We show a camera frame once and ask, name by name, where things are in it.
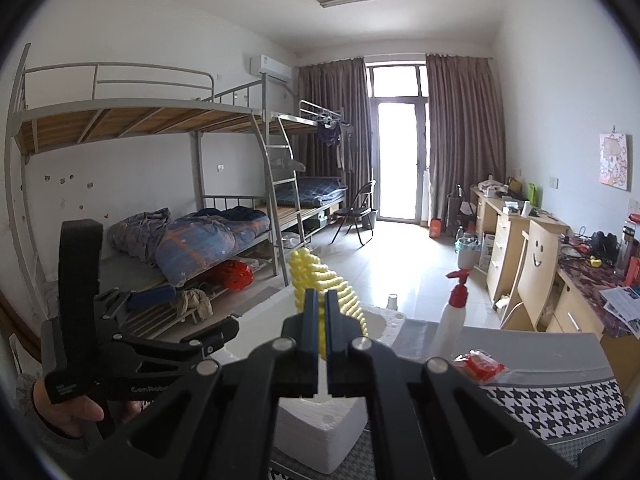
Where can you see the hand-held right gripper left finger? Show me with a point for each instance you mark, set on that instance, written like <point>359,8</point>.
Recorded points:
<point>310,322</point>

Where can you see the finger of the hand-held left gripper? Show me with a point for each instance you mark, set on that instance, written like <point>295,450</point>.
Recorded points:
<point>109,305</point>
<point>200,337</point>

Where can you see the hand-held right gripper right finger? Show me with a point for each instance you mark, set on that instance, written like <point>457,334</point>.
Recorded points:
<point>333,322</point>

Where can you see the yellow bumpy mat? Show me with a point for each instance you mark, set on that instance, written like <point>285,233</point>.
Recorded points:
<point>320,280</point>

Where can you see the white foam box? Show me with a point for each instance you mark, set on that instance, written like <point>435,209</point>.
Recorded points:
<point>320,435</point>

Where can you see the person's left forearm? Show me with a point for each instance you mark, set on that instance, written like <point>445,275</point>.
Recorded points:
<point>37,440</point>

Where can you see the person's left hand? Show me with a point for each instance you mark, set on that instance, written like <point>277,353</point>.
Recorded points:
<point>75,412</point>

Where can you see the beige crumpled cloth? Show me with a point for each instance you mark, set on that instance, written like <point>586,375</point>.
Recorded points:
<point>192,302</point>

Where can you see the blue flat item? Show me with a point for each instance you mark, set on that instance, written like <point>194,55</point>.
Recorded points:
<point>150,299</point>

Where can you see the paper cup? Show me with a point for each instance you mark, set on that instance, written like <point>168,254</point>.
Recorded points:
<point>392,302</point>

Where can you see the red bag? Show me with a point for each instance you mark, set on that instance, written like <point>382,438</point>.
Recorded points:
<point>235,275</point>

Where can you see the crumpled purple blanket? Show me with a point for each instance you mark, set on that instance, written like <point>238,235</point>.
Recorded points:
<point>137,232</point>

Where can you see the blue orange checked quilt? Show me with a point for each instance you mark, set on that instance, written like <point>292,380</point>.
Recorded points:
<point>200,245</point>

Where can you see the grey metal bunk bed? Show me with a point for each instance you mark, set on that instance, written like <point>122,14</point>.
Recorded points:
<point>312,212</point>
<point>125,117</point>

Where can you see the white spray bottle red nozzle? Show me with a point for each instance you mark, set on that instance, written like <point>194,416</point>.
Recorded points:
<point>452,320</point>

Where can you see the black folding chair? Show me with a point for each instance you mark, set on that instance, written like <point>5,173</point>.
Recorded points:
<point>357,205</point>

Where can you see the dark blue bedding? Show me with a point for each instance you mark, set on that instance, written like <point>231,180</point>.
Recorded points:
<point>312,187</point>

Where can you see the orange bag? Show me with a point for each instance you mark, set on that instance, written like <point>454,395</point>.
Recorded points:
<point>436,227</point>

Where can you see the white bucket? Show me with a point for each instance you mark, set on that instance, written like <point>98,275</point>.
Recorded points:
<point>468,255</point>

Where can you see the red packet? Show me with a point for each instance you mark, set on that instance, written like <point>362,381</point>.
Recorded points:
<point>480,366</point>

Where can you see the metal bunk ladder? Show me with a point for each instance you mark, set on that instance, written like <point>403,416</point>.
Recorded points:
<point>280,160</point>

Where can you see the white carton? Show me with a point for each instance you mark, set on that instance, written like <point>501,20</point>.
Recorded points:
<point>486,252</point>

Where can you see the glass balcony door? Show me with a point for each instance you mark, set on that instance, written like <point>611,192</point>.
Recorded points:
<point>397,160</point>

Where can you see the light wooden desk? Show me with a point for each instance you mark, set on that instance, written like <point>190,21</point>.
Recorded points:
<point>500,245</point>
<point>575,310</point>

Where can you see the hanging dark clothes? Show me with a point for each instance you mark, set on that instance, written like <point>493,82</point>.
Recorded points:
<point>330,132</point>

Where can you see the wooden chair with smiley face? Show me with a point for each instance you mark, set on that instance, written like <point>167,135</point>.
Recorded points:
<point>537,265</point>

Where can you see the brown curtain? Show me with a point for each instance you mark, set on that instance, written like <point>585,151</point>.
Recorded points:
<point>462,125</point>
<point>332,90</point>

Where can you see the black white houndstooth cloth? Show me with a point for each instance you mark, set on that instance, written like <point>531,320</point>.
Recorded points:
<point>550,410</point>

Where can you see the green bag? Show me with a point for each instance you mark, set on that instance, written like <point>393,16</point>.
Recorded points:
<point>533,195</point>

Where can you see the dark patterned desk cloth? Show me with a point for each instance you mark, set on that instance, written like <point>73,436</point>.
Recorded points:
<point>585,280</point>

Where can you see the white air conditioner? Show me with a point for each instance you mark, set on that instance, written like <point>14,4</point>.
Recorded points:
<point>270,67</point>

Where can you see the printed papers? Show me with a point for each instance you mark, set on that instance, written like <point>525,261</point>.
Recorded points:
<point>622,305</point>

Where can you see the dark drinking bottle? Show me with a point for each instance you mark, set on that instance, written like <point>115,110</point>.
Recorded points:
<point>627,250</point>

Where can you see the pink cartoon wall picture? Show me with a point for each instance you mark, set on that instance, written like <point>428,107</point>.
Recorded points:
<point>614,162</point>

